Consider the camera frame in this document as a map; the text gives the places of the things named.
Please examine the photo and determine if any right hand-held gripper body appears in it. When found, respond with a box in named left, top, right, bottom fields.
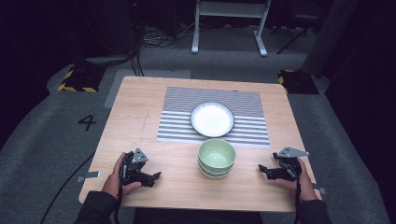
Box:
left=273, top=147, right=311, bottom=182

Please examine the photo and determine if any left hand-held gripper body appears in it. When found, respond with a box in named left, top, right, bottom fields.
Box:
left=120, top=147, right=151, bottom=187

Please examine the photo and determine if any person's left hand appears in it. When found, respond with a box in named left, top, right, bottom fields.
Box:
left=102, top=152, right=143, bottom=201

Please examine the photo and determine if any person's right hand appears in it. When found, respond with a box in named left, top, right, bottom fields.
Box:
left=275, top=157, right=318, bottom=203

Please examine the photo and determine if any pale green bowl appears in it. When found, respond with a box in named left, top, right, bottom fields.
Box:
left=198, top=163, right=235, bottom=177
left=198, top=138, right=237, bottom=173
left=200, top=169, right=233, bottom=180

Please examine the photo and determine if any person's dark lap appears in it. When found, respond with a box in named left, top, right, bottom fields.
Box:
left=133, top=207, right=264, bottom=224

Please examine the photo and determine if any white plate with dark rim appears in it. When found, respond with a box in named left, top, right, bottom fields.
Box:
left=190, top=102, right=235, bottom=139

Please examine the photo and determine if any grey striped placemat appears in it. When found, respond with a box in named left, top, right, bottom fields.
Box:
left=156, top=86, right=271, bottom=148

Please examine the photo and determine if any black yellow striped base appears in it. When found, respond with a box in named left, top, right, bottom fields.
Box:
left=277, top=69, right=320, bottom=95
left=57, top=64, right=106, bottom=93

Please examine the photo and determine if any black tripod stand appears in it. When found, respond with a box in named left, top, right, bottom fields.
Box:
left=270, top=12, right=317, bottom=55

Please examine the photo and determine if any grey curtain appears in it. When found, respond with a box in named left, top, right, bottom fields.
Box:
left=300, top=0, right=360, bottom=77

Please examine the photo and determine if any white metal stand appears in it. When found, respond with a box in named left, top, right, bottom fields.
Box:
left=191, top=0, right=273, bottom=58

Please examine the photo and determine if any right hand-held gripper cable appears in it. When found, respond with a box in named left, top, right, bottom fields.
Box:
left=293, top=178, right=303, bottom=224

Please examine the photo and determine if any black floor cable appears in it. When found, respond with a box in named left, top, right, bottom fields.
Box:
left=39, top=152, right=95, bottom=224

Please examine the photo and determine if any bundle of floor cables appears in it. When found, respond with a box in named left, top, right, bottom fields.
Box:
left=129, top=21, right=200, bottom=77

